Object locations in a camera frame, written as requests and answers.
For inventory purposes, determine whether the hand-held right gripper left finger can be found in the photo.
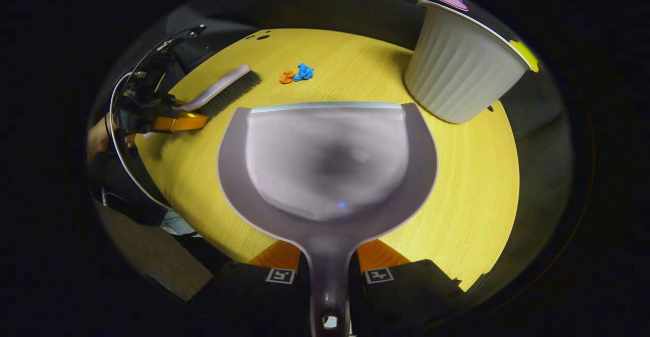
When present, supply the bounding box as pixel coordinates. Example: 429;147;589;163
190;240;310;327

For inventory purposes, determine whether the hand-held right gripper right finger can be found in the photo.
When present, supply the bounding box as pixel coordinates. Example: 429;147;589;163
348;239;465;335

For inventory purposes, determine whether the small pale lilac broom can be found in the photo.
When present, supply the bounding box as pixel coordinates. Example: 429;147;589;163
144;64;262;140

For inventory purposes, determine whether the pale lilac dustpan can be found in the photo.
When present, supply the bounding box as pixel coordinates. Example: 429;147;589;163
217;102;439;337

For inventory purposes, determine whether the white ribbed garbage bin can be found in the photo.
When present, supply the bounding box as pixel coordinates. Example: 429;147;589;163
405;0;533;124

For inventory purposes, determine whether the black backdrop cloth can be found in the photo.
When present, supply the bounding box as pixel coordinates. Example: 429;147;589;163
102;0;574;287

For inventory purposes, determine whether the white cable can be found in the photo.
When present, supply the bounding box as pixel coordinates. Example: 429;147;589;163
109;71;176;211

